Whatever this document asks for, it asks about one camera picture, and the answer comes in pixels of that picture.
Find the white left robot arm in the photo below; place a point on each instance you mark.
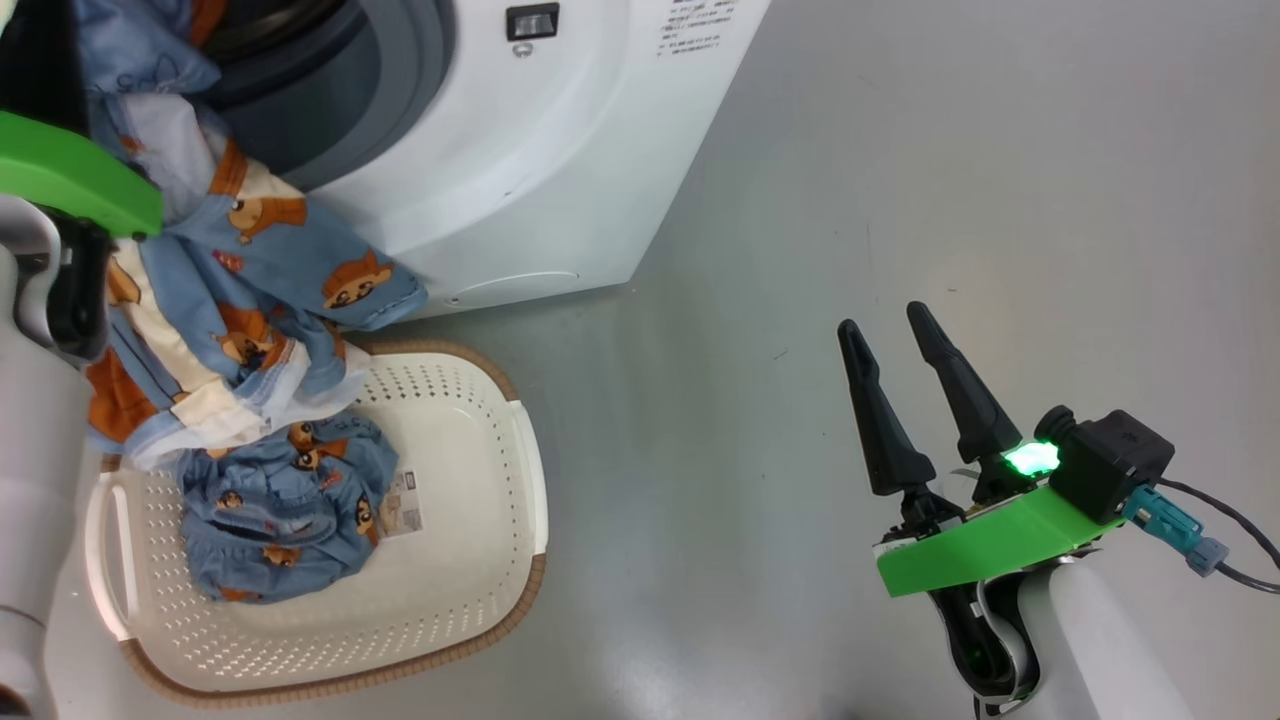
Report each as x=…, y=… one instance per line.
x=35, y=480

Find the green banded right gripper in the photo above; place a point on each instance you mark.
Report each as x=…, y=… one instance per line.
x=990, y=545

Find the paper label in basket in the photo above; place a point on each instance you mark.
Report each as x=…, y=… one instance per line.
x=402, y=505

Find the blue bear print pajama pants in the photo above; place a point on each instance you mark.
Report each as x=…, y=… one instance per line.
x=280, y=520

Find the cream blue bear pajama top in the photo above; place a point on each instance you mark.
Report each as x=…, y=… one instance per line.
x=250, y=260

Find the white washing machine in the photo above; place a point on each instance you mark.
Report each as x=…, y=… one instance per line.
x=500, y=150

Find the cream perforated laundry basket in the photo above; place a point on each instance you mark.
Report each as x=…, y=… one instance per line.
x=460, y=560

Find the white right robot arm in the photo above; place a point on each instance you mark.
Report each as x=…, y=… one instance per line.
x=1090, y=650

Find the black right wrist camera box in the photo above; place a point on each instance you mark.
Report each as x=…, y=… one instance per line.
x=1110, y=460

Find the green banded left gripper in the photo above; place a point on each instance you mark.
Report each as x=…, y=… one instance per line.
x=70, y=170

